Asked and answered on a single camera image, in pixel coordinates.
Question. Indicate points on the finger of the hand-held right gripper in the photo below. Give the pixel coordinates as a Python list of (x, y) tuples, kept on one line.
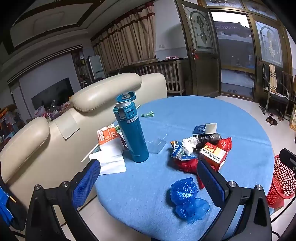
[(290, 162)]

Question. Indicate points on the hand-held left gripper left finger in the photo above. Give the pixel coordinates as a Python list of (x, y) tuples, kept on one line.
[(86, 182)]

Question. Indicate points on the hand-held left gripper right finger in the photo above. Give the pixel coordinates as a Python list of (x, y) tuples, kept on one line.
[(210, 183)]

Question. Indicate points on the red plastic basket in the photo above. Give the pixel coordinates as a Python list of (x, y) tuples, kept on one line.
[(278, 185)]

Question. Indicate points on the blue plastic bag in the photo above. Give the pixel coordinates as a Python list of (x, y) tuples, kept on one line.
[(192, 209), (183, 188)]

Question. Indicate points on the red plastic bag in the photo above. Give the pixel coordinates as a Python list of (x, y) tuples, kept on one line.
[(187, 165)]

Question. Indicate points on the orange-red plastic bag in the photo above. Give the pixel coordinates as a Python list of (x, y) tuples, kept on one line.
[(224, 144)]

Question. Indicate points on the white tissue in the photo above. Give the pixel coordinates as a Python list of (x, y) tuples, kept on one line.
[(189, 146)]

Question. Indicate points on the orange and red medicine box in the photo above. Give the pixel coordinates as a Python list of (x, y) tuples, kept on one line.
[(214, 154)]

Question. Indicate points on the white straw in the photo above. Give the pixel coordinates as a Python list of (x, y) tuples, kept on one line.
[(90, 153)]

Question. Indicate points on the white paper stack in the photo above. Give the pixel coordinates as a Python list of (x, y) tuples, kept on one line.
[(111, 160)]

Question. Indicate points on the yellow cardboard box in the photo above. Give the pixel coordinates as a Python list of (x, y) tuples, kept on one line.
[(293, 120)]

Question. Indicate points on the brown slipper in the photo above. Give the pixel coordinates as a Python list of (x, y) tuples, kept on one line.
[(275, 122), (269, 119)]

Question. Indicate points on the black plastic bag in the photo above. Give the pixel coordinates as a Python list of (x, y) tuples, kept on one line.
[(210, 138)]

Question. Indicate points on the blue snack wrapper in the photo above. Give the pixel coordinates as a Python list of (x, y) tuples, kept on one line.
[(177, 150)]

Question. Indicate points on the orange and white carton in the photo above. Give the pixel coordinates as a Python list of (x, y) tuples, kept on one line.
[(108, 136)]

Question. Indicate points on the blue and white carton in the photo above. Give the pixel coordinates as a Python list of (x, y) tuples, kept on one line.
[(203, 129)]

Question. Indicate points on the blue tablecloth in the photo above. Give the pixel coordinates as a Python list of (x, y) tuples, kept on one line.
[(150, 185)]

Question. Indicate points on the blue thermos bottle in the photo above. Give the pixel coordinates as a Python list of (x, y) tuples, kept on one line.
[(135, 139)]

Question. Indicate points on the clear plastic piece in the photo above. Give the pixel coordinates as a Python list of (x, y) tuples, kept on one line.
[(157, 146)]

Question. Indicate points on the dark wooden armchair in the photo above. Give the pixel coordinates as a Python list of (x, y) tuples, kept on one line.
[(289, 83)]

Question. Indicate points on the striped beige scarf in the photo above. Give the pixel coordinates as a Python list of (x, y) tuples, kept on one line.
[(272, 78)]

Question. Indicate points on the brown glass-panel door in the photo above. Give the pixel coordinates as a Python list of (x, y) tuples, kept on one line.
[(203, 69), (268, 76)]

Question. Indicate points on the green candy wrapper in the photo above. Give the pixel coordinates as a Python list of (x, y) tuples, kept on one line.
[(148, 114)]

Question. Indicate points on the black television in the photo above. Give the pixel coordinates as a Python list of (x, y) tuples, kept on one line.
[(53, 92)]

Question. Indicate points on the cream leather sofa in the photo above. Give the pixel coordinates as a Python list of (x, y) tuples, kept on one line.
[(111, 85)]

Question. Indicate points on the white standing air conditioner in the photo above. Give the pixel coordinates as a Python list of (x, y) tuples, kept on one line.
[(96, 67)]

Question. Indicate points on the wooden crib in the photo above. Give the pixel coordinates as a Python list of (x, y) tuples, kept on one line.
[(161, 69)]

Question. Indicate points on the pink cloth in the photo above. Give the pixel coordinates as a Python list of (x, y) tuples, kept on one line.
[(172, 57)]

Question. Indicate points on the beige curtains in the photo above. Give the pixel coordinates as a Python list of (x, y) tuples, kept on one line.
[(129, 39)]

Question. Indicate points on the black metal-frame chair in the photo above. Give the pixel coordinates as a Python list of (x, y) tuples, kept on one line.
[(277, 97)]

